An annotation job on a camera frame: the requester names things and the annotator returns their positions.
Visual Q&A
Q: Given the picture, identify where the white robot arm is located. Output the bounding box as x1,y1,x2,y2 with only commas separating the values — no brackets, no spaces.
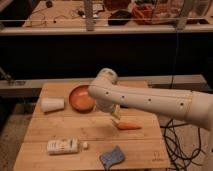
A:
88,68,213,130

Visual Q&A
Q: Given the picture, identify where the orange carrot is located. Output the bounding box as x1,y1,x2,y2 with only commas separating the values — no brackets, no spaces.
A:
111,119,141,130

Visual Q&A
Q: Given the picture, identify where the orange wooden bowl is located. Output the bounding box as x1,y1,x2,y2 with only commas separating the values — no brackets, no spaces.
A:
69,85,95,113

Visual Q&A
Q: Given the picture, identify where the blue folded cloth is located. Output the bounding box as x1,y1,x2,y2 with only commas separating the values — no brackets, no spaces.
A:
99,146,125,171

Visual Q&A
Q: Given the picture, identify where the white plastic bottle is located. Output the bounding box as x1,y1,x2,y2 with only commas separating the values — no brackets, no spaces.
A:
46,138,79,155

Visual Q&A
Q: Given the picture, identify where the white paper cup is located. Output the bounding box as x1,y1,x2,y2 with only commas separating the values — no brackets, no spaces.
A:
41,98,65,113

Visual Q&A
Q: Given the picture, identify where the black cap on bench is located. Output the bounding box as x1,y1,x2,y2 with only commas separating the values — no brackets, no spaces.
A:
108,10,132,26

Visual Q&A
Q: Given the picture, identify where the red basket on bench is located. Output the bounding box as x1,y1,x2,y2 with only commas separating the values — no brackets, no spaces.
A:
132,5,153,25

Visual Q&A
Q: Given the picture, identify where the black floor cable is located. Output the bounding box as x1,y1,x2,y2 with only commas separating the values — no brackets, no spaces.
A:
159,118,210,171

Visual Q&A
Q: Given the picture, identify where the grey metal post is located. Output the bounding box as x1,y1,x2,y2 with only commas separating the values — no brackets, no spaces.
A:
83,0,94,31

